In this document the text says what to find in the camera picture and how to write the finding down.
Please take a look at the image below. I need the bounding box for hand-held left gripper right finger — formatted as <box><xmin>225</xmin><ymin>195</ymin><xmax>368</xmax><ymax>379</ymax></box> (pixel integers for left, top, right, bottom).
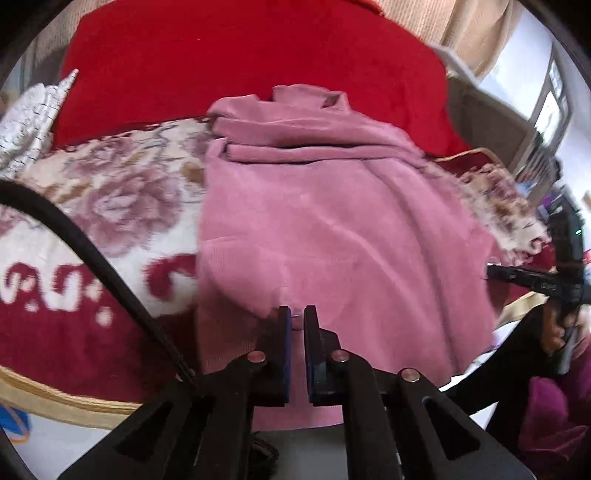
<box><xmin>303</xmin><ymin>305</ymin><xmax>539</xmax><ymax>480</ymax></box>

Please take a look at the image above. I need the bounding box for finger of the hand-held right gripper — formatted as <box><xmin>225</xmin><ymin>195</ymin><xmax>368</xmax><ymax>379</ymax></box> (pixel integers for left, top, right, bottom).
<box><xmin>487</xmin><ymin>264</ymin><xmax>560</xmax><ymax>297</ymax></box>

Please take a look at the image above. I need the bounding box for pink corduroy garment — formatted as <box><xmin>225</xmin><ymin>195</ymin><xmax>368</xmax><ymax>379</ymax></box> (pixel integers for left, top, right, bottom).
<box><xmin>196</xmin><ymin>84</ymin><xmax>502</xmax><ymax>431</ymax></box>

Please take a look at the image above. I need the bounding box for window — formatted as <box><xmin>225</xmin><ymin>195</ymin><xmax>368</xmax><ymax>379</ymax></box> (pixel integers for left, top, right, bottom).
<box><xmin>531</xmin><ymin>46</ymin><xmax>575</xmax><ymax>151</ymax></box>

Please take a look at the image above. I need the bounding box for grey bed headboard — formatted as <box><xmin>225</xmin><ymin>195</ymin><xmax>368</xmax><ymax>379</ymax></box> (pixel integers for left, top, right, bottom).
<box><xmin>445</xmin><ymin>74</ymin><xmax>539</xmax><ymax>174</ymax></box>

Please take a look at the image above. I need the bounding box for person's right hand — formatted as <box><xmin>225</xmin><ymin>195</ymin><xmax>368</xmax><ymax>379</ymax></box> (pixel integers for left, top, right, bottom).
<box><xmin>541</xmin><ymin>305</ymin><xmax>578</xmax><ymax>357</ymax></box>

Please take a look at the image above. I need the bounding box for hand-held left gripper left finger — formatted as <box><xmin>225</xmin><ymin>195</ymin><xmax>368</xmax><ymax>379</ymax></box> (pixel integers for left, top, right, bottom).
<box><xmin>58</xmin><ymin>305</ymin><xmax>293</xmax><ymax>480</ymax></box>

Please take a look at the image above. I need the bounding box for white patterned cloth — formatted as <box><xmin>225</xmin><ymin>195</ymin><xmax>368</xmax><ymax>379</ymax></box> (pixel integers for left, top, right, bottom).
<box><xmin>0</xmin><ymin>69</ymin><xmax>79</xmax><ymax>178</ymax></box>

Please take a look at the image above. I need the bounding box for red quilt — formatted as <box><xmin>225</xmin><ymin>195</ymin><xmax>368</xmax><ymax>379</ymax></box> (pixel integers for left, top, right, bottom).
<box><xmin>48</xmin><ymin>0</ymin><xmax>472</xmax><ymax>158</ymax></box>

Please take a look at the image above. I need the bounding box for floral plush blanket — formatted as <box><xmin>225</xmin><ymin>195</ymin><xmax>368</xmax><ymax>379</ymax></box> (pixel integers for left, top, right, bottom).
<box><xmin>0</xmin><ymin>117</ymin><xmax>555</xmax><ymax>428</ymax></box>

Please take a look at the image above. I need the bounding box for person's magenta clothing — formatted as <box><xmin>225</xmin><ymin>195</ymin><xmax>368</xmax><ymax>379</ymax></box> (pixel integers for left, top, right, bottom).
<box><xmin>517</xmin><ymin>339</ymin><xmax>591</xmax><ymax>469</ymax></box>

